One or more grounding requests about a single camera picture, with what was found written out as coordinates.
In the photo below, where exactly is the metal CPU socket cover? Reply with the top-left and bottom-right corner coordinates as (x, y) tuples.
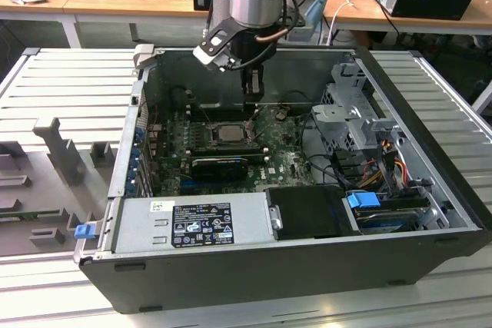
(249, 106), (278, 141)

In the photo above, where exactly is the silver square CPU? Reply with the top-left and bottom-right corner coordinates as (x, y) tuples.
(214, 124), (248, 143)

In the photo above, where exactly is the black RAM slot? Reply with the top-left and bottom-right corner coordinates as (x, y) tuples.
(188, 151), (269, 161)
(190, 144), (263, 154)
(191, 103), (257, 114)

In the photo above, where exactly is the CPU socket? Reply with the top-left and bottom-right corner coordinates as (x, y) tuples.
(207, 120), (258, 149)

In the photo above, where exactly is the blue expansion slot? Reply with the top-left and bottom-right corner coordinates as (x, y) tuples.
(180, 178), (216, 195)

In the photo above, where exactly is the pale blue teach pendant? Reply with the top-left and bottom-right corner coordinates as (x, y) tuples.
(295, 0), (328, 43)

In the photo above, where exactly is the grey metal drive cage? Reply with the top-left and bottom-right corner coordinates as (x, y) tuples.
(311, 61), (408, 152)

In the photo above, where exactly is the green motherboard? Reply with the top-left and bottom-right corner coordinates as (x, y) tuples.
(151, 104), (320, 197)

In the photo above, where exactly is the black graphics card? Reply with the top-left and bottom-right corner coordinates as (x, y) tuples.
(191, 157), (249, 182)

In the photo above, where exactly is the black plastic shroud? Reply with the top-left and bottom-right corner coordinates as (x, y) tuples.
(264, 185), (362, 241)

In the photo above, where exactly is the blue disk carrier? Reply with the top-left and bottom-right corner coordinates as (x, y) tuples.
(345, 191), (382, 214)

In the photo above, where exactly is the grey power supply unit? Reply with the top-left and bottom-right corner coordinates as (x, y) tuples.
(113, 192), (276, 254)

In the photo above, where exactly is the hard disk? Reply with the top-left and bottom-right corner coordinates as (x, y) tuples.
(355, 208), (421, 235)

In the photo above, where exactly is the black open PC case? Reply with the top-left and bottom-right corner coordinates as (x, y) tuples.
(72, 44), (486, 316)

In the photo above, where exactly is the grey parts rack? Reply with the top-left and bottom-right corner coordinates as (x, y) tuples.
(0, 116), (120, 258)

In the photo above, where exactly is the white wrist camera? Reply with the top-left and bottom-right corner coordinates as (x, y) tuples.
(192, 16), (247, 72)

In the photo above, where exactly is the white cable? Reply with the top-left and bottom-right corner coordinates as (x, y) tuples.
(327, 0), (357, 45)

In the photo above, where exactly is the grey case release handle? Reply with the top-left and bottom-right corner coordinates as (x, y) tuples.
(133, 44), (156, 72)

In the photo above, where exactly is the yellow red wire bundle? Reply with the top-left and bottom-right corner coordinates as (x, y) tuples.
(394, 154), (410, 185)

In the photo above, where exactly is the white metal frame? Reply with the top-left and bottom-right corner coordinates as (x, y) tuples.
(471, 81), (492, 114)

